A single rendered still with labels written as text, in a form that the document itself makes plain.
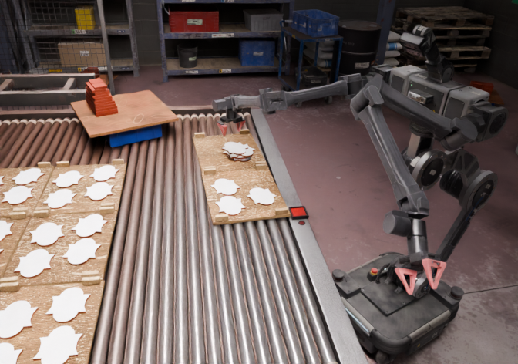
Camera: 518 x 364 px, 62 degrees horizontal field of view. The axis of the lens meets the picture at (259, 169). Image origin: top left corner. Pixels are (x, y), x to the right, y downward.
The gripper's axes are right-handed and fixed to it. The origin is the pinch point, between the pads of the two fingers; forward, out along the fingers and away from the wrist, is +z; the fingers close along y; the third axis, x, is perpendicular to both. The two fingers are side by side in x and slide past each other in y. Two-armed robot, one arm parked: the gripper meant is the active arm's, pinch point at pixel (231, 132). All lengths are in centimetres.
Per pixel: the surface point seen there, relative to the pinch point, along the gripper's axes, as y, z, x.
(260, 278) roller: 45, 15, 82
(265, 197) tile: 12.8, 11.9, 45.4
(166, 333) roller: 85, 15, 84
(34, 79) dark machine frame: 60, 4, -157
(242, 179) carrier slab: 11.7, 12.5, 25.8
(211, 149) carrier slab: 7.6, 12.1, -8.5
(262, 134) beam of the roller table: -30.9, 14.3, -10.8
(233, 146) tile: 1.0, 7.2, 3.0
